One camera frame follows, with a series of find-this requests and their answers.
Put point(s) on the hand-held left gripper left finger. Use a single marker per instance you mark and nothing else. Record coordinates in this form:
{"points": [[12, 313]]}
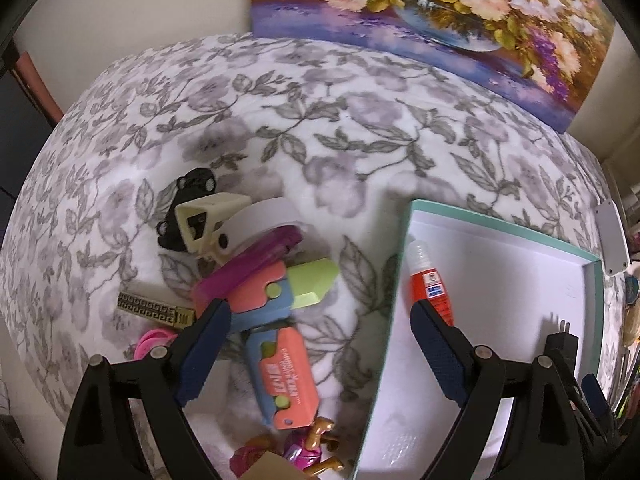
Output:
{"points": [[207, 340]]}

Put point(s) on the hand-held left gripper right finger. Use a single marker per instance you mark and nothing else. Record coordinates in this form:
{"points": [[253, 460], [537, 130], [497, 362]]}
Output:
{"points": [[440, 350]]}

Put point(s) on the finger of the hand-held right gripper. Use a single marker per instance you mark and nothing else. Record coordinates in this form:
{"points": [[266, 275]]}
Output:
{"points": [[596, 391], [585, 400]]}

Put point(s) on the pink wrist watch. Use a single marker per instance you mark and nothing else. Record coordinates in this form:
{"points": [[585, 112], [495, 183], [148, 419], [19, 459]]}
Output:
{"points": [[152, 342]]}

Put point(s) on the black charger plug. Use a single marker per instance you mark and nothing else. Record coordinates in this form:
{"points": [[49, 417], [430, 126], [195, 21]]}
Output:
{"points": [[562, 345]]}

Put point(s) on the gold patterned metal bar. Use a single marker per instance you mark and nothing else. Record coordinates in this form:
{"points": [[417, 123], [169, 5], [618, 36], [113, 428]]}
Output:
{"points": [[150, 310]]}

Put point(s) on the red glue bottle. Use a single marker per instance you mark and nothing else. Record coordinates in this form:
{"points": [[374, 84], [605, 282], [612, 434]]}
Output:
{"points": [[431, 285]]}

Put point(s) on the orange and blue toy knife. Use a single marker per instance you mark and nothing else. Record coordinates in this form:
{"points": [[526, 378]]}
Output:
{"points": [[292, 380]]}

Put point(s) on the white box with teal rim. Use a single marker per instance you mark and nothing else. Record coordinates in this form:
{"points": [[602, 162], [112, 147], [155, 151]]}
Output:
{"points": [[500, 270]]}

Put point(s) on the brown dog toy figure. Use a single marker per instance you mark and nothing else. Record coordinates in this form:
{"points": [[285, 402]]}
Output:
{"points": [[305, 452]]}

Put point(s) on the beige straw item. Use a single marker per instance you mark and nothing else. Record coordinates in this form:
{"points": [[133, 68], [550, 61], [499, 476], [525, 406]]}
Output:
{"points": [[632, 327]]}

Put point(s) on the blue round item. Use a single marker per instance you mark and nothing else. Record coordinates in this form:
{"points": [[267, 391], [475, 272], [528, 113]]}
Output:
{"points": [[633, 291]]}

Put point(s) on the salmon blue green toy knife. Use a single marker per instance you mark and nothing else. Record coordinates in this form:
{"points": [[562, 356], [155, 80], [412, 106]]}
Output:
{"points": [[310, 285]]}

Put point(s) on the cream plastic toy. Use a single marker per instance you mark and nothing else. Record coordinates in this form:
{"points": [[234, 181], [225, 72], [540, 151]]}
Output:
{"points": [[210, 210]]}

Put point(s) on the white tape roll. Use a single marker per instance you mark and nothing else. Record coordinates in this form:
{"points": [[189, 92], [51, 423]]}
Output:
{"points": [[260, 215]]}

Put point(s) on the small tan box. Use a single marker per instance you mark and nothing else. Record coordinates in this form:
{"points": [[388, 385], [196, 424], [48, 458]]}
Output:
{"points": [[269, 467]]}

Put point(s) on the white rectangular plastic panel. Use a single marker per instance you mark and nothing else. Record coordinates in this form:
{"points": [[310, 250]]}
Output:
{"points": [[612, 240]]}

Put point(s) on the black toy car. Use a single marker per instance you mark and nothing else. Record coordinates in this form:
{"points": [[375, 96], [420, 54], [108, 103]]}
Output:
{"points": [[197, 180]]}

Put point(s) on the dark cabinet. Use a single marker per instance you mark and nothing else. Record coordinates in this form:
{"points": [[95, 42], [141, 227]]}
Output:
{"points": [[25, 125]]}

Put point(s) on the flower painting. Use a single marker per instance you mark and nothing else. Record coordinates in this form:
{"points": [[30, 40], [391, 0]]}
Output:
{"points": [[400, 35]]}

